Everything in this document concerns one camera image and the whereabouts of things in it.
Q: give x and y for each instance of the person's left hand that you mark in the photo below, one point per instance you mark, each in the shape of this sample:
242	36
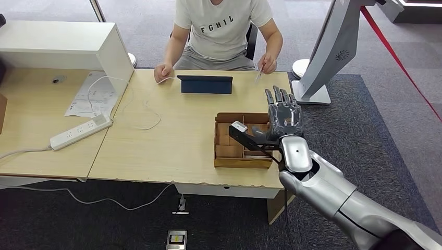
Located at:
268	64

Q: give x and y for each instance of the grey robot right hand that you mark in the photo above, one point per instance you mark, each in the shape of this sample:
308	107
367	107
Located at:
285	119

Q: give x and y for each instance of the person's right hand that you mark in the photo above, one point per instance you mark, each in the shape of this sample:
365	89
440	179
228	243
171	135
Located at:
163	71

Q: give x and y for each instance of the white ID card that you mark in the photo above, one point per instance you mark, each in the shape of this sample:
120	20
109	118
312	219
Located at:
259	75

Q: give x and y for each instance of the wooden compartment box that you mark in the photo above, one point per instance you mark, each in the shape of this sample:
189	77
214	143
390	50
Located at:
226	151

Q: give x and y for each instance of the person's left forearm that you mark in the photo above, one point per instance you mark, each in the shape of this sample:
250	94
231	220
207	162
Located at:
274	43

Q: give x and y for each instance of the person's right forearm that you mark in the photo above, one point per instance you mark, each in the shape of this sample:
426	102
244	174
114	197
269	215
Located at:
174	48

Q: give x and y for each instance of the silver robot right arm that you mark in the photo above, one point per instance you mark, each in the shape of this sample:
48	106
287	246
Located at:
328	193

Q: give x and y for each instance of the person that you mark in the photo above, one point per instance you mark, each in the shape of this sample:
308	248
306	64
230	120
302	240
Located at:
221	34

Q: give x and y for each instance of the black chair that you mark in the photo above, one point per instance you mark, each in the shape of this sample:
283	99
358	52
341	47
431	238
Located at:
252	41

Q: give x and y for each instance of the white round stanchion base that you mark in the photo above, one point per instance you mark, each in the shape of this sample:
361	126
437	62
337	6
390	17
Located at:
299	69

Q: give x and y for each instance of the dark blue tablet case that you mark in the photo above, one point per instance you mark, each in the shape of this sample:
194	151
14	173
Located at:
207	86

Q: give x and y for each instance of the white cards in box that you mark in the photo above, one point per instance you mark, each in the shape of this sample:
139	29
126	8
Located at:
255	157

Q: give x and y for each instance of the silver kiosk monitor stand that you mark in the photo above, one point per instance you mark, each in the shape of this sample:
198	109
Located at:
331	45

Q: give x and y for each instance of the printed paper sheet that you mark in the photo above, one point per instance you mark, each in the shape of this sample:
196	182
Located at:
81	100

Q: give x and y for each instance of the stanchion with white base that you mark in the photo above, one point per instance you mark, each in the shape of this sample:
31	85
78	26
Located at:
97	10

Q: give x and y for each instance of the wooden desk leg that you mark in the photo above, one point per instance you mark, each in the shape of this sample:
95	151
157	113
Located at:
274	210

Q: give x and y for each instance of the white desk drawer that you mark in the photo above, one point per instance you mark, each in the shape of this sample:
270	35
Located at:
207	190

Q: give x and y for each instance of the white power strip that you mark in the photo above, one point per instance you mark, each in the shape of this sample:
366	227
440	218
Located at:
74	133

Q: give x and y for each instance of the white cabinet box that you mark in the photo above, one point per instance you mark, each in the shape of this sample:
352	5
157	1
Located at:
51	38

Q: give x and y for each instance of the red barrier belt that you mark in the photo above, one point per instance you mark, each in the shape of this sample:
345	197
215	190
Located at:
397	58

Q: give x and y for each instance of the open floor outlet box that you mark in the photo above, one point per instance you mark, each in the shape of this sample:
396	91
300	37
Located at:
182	205

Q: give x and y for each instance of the dark lit platform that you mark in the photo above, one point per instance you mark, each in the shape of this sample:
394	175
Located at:
421	13

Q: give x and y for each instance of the silver floor socket plate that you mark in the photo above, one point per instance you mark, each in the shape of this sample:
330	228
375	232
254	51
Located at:
176	240

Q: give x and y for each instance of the brown cardboard box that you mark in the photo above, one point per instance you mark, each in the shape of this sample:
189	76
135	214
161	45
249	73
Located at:
2	114

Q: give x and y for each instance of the black object at edge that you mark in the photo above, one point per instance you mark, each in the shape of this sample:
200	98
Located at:
2	20

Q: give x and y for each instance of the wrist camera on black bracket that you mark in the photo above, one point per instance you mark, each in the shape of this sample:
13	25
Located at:
239	126

